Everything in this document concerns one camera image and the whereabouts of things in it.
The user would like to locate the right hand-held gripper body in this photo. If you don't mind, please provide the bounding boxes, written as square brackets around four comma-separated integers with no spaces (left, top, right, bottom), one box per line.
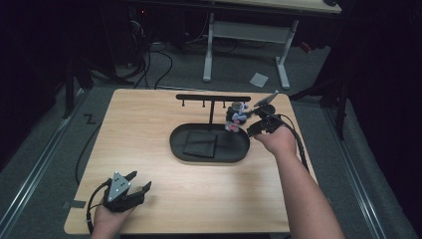
[253,90,287,136]

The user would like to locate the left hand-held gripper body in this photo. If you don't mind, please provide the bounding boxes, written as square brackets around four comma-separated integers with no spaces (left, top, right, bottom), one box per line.
[102,170,146,214]

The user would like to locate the plush keychain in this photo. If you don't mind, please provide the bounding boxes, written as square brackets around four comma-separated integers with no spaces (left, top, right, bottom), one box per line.
[224,102,250,133]

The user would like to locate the black key rack with tray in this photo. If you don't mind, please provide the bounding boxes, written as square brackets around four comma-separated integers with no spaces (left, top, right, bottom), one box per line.
[168,94,252,164]

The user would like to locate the person's right hand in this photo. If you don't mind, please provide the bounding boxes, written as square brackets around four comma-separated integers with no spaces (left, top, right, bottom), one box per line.
[254,124,299,157]

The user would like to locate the person's left hand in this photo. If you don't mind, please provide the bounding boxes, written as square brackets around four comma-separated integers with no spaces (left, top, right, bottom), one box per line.
[91,202,134,239]

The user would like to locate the grey paper sheet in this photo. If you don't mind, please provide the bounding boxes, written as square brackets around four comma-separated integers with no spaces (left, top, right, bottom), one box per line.
[249,72,270,89]

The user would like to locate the grey tape strip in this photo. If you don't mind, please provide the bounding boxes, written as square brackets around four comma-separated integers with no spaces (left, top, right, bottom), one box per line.
[62,199,88,210]

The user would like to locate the black tripod stand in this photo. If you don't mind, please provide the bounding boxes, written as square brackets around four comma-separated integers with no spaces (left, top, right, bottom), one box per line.
[289,74,350,141]

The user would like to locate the white-legged wooden desk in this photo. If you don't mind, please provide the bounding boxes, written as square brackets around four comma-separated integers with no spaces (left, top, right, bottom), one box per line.
[202,0,342,91]

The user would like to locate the black metal stand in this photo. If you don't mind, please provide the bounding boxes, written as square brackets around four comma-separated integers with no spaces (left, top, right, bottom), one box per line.
[62,54,95,120]

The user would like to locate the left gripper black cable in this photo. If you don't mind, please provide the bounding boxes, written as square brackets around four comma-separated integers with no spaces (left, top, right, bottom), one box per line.
[86,178,113,236]

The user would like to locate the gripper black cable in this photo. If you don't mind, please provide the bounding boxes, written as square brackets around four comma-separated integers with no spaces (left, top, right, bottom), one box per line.
[86,178,113,236]
[262,111,312,173]

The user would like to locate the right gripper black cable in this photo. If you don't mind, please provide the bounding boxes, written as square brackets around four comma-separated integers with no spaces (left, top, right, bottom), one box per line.
[262,111,312,173]

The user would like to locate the black floor cable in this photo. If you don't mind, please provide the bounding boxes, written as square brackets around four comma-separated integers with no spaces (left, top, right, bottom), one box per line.
[75,122,103,186]

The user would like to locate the metal floor rail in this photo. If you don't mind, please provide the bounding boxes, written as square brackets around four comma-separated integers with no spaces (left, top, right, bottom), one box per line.
[0,89,88,234]
[321,105,388,239]

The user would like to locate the bundle of black cables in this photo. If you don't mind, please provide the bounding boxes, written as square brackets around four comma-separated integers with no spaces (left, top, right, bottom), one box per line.
[127,18,174,90]

